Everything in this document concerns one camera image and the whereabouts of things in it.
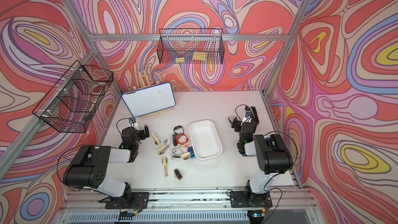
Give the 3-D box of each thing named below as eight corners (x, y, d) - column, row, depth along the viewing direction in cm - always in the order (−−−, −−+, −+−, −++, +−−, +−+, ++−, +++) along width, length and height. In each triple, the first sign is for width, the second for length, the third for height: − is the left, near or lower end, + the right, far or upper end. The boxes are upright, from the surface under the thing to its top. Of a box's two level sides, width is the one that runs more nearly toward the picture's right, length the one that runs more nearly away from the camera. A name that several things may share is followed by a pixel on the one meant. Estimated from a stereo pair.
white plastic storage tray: (196, 163, 87) (195, 159, 82) (189, 127, 102) (188, 121, 97) (223, 157, 89) (225, 153, 84) (212, 123, 104) (213, 117, 100)
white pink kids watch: (171, 157, 89) (170, 156, 87) (172, 149, 92) (172, 147, 90) (181, 157, 89) (181, 156, 87) (182, 149, 92) (182, 147, 90)
